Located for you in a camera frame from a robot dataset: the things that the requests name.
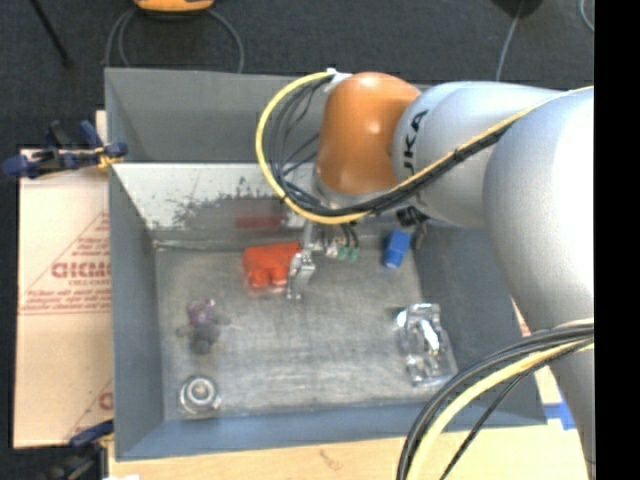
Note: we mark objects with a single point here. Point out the grey metal bin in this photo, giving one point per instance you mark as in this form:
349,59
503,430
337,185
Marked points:
310,348

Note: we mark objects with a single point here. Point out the brown cardboard board, red print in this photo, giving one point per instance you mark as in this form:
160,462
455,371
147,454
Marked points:
60,328

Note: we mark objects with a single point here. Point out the purple and grey toy animal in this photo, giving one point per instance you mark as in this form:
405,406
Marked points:
202,325

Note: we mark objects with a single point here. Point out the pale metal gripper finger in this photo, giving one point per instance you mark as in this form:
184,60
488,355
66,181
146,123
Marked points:
294,278
308,270

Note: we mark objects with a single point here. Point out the clear glass round lid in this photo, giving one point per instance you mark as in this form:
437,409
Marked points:
200,394

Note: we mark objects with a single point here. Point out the clear plastic packet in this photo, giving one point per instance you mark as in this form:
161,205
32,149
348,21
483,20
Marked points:
425,343

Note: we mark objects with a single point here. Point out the blue block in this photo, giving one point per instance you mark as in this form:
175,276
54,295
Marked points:
396,249

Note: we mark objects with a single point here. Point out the orange-red toy block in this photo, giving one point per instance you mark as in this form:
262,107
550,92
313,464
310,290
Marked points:
267,263

